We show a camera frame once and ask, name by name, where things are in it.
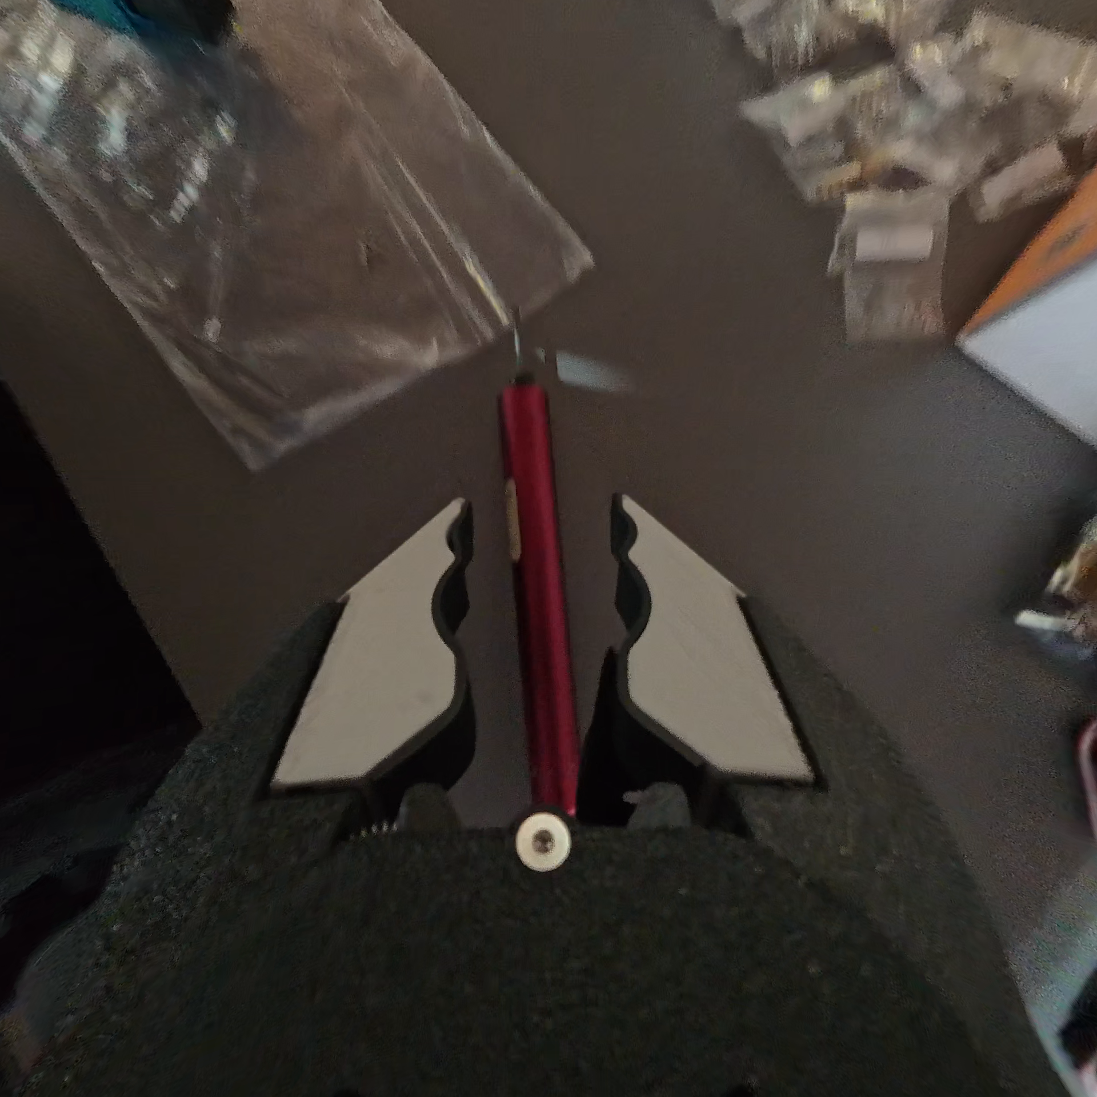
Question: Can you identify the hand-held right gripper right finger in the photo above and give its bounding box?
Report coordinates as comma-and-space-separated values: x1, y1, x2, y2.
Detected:
606, 494, 817, 785

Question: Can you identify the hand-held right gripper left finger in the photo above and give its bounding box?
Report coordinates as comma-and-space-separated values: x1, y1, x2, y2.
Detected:
267, 497, 480, 794

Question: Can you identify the red electric screwdriver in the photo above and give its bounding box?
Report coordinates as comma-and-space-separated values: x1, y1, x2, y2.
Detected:
499, 309, 582, 829

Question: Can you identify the clear plastic bag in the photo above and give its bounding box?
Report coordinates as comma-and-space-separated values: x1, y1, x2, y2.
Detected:
0, 0, 596, 473

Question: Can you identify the orange and white box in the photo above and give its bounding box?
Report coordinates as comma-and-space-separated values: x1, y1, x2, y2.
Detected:
955, 167, 1097, 447

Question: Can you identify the pile of small screw bags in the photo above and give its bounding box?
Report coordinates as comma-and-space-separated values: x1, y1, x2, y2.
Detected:
710, 0, 1097, 344

